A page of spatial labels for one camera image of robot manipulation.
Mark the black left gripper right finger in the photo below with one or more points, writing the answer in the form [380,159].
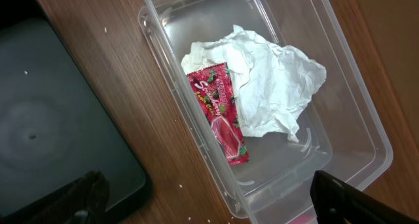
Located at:
[337,202]

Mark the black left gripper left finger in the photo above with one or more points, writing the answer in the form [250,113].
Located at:
[81,201]

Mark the white napkin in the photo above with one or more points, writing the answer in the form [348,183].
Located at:
[272,84]

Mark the red strawberry snack wrapper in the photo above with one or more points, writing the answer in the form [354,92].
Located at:
[212,87]

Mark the clear plastic bin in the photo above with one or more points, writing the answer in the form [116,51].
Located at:
[339,130]

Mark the black tray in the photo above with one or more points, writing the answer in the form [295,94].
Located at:
[54,129]

